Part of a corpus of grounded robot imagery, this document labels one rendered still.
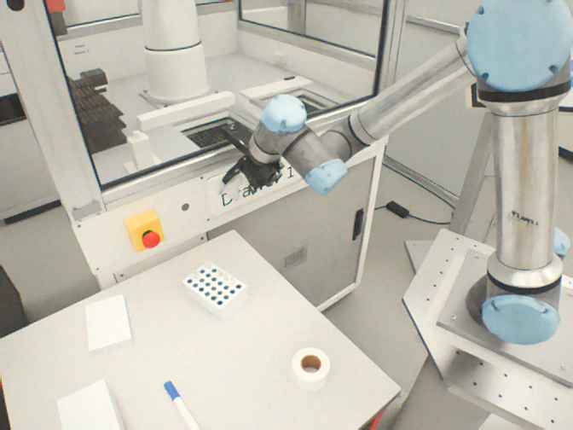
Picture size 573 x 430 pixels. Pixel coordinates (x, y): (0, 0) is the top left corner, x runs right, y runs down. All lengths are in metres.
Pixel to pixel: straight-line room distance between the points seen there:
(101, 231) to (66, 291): 1.29
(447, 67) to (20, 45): 0.69
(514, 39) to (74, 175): 0.75
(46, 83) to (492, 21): 0.67
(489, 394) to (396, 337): 1.00
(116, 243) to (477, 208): 1.46
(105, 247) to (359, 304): 1.26
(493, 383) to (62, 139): 0.93
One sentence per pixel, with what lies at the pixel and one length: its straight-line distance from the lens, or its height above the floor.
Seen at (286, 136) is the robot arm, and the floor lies 1.12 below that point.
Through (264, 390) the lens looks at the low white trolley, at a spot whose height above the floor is 0.76.
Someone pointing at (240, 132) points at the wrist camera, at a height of 1.04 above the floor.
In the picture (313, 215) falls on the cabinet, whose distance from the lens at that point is 1.29.
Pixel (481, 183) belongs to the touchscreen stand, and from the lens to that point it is 1.75.
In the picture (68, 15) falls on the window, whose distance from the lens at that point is 0.76.
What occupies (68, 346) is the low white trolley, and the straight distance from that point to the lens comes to 0.90.
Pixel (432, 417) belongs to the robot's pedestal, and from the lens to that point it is 1.19.
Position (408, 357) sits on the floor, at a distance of 1.74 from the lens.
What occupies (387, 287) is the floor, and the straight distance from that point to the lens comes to 1.95.
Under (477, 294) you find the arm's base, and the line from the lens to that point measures 0.89.
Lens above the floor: 1.43
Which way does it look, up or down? 38 degrees down
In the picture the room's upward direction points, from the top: straight up
